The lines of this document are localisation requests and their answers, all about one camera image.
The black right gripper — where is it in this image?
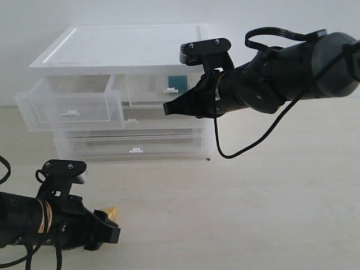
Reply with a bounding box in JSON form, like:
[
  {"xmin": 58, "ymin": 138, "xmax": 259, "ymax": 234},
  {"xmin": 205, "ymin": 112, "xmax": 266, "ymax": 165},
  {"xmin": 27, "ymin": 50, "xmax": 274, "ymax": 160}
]
[{"xmin": 163, "ymin": 70, "xmax": 224, "ymax": 119}]

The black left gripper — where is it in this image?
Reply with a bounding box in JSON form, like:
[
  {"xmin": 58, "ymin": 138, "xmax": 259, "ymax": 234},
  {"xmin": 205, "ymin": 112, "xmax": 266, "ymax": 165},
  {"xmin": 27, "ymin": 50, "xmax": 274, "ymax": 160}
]
[{"xmin": 39, "ymin": 193, "xmax": 121, "ymax": 251}]

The white bottle blue label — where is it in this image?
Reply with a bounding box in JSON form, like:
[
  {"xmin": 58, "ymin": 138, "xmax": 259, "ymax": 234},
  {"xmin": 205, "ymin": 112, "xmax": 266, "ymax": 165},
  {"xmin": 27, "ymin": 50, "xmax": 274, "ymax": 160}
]
[{"xmin": 168, "ymin": 75, "xmax": 188, "ymax": 93}]

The yellow cheese wedge sponge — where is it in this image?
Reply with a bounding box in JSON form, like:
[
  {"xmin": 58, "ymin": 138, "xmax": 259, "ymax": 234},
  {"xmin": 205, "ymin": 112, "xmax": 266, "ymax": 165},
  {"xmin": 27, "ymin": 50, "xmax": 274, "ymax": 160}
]
[{"xmin": 101, "ymin": 207, "xmax": 120, "ymax": 244}]

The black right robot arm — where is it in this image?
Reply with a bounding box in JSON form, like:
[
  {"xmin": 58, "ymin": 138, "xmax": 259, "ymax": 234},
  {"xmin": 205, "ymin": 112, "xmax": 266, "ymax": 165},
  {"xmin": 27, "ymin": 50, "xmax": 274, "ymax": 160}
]
[{"xmin": 163, "ymin": 30, "xmax": 359, "ymax": 118}]

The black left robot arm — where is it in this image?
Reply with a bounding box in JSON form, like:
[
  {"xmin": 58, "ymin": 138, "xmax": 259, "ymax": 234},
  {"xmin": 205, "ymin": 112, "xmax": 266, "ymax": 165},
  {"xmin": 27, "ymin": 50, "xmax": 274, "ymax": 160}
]
[{"xmin": 1, "ymin": 192, "xmax": 120, "ymax": 251}]

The bottom wide clear drawer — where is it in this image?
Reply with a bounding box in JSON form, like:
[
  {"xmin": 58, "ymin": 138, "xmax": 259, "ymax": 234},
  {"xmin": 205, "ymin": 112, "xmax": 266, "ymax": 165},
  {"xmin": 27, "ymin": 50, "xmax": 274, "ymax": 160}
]
[{"xmin": 54, "ymin": 134, "xmax": 211, "ymax": 161}]

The white plastic drawer cabinet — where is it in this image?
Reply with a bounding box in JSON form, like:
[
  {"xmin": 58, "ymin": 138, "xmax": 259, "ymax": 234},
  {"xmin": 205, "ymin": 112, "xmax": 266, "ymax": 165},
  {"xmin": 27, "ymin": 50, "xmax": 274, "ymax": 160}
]
[{"xmin": 29, "ymin": 23, "xmax": 215, "ymax": 157}]

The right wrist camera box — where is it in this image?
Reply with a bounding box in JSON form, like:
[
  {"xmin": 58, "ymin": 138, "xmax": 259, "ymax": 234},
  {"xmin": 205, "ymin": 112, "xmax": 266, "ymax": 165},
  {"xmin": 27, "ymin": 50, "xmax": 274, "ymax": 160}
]
[{"xmin": 179, "ymin": 38, "xmax": 235, "ymax": 74}]

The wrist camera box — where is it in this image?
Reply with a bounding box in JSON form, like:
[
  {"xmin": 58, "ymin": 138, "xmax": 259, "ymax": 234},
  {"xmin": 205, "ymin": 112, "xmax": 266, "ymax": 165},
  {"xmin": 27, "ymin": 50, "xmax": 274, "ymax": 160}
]
[
  {"xmin": 35, "ymin": 159, "xmax": 87, "ymax": 201},
  {"xmin": 179, "ymin": 38, "xmax": 235, "ymax": 74}
]

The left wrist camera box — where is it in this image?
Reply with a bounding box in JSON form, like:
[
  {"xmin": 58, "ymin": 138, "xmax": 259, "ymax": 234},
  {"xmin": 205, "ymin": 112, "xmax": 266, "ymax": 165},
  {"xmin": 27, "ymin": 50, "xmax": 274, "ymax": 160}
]
[{"xmin": 35, "ymin": 159, "xmax": 87, "ymax": 201}]

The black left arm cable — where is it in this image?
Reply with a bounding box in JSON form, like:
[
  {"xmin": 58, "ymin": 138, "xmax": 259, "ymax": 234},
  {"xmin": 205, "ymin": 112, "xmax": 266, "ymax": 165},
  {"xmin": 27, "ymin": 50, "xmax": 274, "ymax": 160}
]
[{"xmin": 0, "ymin": 156, "xmax": 63, "ymax": 270}]

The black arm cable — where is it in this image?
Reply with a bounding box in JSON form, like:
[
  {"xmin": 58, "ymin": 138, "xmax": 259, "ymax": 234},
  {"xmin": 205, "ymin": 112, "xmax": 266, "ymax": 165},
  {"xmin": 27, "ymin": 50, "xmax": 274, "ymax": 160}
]
[
  {"xmin": 0, "ymin": 156, "xmax": 63, "ymax": 270},
  {"xmin": 214, "ymin": 26, "xmax": 360, "ymax": 159}
]

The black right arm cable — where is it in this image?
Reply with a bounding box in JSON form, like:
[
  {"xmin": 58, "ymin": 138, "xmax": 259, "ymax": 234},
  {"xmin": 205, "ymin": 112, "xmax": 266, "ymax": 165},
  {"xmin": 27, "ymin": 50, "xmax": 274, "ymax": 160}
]
[{"xmin": 214, "ymin": 26, "xmax": 360, "ymax": 159}]

